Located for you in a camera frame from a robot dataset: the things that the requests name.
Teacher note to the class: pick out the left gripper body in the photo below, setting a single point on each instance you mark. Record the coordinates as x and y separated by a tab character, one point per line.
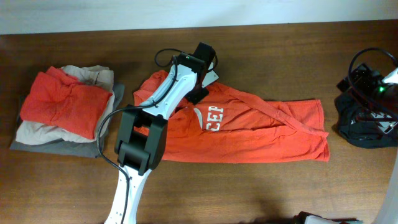
197	94

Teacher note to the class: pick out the folded beige garment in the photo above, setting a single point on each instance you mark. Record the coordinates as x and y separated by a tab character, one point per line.
34	133

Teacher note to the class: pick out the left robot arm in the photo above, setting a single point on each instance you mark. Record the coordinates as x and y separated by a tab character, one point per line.
141	140

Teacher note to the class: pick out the red soccer t-shirt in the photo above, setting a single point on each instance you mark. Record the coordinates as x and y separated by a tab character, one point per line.
232	126

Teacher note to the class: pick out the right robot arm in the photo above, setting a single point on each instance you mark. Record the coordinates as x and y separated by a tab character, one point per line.
380	97

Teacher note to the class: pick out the folded red shirt on stack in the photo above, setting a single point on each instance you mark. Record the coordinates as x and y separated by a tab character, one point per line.
61	100

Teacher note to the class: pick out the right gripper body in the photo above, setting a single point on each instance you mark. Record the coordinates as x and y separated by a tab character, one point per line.
367	83

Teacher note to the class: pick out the black garment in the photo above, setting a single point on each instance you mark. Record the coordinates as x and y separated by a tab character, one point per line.
360	133

